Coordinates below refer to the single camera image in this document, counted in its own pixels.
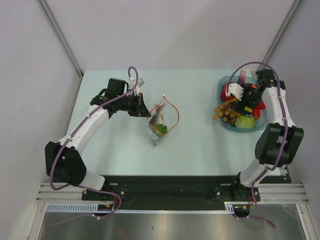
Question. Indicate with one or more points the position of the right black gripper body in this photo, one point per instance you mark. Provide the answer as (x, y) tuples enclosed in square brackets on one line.
[(249, 99)]

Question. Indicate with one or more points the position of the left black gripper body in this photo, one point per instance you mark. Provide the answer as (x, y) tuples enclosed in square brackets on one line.
[(123, 104)]

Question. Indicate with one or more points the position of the grey toy fish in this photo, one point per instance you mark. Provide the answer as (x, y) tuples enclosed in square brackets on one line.
[(157, 118)]

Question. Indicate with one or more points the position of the clear zip bag orange zipper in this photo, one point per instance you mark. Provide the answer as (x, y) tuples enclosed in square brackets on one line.
[(165, 116)]

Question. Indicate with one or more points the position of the green bell pepper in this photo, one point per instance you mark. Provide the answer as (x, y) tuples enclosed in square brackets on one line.
[(159, 130)]

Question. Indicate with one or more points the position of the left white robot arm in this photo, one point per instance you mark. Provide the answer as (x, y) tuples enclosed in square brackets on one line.
[(63, 159)]

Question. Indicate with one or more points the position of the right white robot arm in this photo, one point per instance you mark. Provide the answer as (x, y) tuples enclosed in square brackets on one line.
[(278, 144)]

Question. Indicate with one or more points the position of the red tomato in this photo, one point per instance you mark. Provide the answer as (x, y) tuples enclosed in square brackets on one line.
[(261, 105)]

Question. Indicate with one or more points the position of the purple white scallion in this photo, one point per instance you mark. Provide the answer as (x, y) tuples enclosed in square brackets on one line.
[(242, 76)]

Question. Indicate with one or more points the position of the green cabbage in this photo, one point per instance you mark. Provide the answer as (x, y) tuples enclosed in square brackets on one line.
[(244, 122)]

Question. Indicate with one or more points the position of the red bell pepper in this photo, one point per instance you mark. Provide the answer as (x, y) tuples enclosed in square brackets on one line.
[(223, 95)]

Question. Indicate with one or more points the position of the blue plastic bowl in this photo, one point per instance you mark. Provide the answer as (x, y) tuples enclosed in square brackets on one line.
[(260, 124)]

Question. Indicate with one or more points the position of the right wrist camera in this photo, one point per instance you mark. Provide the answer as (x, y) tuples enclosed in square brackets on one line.
[(235, 90)]

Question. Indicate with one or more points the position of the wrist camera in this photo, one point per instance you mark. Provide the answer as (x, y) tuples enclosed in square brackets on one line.
[(135, 86), (235, 90)]

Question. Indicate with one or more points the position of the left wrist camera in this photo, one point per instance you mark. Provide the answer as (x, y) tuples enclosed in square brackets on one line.
[(135, 86)]

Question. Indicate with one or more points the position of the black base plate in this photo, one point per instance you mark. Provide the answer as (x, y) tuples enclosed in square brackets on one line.
[(173, 193)]

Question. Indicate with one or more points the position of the aluminium frame rail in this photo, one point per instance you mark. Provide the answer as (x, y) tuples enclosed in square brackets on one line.
[(279, 193)]

